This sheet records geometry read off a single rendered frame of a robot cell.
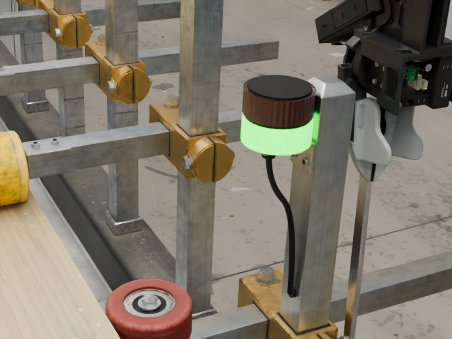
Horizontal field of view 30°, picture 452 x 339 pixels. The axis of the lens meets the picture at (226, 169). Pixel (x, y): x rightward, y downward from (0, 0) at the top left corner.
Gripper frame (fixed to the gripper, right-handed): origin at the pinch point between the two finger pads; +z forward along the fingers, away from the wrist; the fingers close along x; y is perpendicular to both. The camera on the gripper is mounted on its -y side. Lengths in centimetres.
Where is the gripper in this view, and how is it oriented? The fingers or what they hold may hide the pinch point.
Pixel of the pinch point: (366, 165)
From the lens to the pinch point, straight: 82.8
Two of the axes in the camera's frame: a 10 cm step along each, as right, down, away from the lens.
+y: 4.5, 4.2, -7.9
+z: -0.5, 8.9, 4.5
